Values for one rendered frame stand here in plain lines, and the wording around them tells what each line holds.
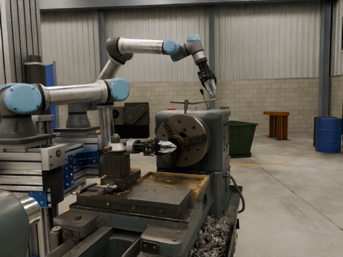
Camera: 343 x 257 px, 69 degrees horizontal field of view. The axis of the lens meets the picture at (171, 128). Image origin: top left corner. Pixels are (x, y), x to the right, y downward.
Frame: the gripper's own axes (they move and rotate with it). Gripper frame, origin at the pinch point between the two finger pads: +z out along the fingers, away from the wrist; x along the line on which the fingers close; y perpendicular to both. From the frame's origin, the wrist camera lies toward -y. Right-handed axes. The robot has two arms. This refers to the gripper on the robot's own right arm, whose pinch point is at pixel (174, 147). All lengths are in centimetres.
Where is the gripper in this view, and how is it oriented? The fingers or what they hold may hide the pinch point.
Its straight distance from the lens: 124.1
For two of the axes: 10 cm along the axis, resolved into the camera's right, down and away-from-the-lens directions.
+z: 9.4, 0.1, -3.3
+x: -0.2, -10.0, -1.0
